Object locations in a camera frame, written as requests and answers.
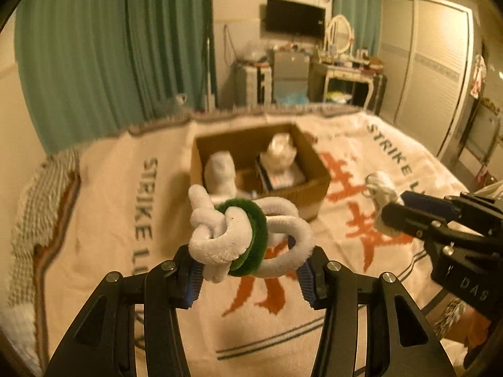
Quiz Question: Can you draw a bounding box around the white sock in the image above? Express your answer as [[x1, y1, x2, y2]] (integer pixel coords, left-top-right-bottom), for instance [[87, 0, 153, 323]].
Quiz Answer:
[[365, 171, 404, 238]]

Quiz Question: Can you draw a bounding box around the white and green plush toy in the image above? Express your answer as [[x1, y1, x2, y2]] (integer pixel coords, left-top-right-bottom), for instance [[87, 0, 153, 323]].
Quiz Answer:
[[188, 185, 315, 283]]

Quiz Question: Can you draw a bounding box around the white lace cloth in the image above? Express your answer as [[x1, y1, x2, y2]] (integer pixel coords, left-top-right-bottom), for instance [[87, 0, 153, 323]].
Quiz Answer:
[[260, 133, 297, 172]]

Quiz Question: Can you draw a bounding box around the person's right hand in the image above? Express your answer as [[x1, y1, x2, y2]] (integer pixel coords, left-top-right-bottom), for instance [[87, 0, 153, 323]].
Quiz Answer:
[[445, 306, 491, 350]]

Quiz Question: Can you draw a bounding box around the open cardboard box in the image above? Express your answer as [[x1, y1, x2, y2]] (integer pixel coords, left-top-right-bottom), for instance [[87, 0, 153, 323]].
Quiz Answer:
[[190, 123, 331, 221]]

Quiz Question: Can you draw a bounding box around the checkered bed sheet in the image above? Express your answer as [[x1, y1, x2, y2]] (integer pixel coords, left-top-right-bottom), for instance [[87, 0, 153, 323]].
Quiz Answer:
[[1, 148, 81, 376]]

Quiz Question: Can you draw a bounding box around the white louvered wardrobe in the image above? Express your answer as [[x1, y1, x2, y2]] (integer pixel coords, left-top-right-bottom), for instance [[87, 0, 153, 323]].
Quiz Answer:
[[378, 0, 474, 157]]

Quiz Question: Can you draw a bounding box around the white dressing table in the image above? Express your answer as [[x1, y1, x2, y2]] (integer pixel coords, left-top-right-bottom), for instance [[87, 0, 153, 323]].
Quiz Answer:
[[307, 61, 388, 115]]

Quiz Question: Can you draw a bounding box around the silver mini fridge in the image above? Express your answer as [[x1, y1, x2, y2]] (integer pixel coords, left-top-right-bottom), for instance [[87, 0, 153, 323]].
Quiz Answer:
[[272, 49, 310, 103]]

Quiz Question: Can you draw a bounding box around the white suitcase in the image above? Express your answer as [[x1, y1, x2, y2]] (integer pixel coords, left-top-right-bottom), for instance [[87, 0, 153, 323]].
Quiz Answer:
[[235, 65, 272, 107]]

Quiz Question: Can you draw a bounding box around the oval vanity mirror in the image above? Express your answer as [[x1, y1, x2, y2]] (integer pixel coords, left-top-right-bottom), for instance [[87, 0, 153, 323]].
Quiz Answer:
[[324, 14, 354, 55]]

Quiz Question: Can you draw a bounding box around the green curtain by wardrobe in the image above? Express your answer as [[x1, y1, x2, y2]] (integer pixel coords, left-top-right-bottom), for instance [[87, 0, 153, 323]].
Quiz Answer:
[[333, 0, 381, 55]]

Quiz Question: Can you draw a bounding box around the black wall television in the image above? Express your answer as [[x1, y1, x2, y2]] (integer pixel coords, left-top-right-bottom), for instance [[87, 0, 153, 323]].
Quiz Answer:
[[264, 0, 326, 39]]

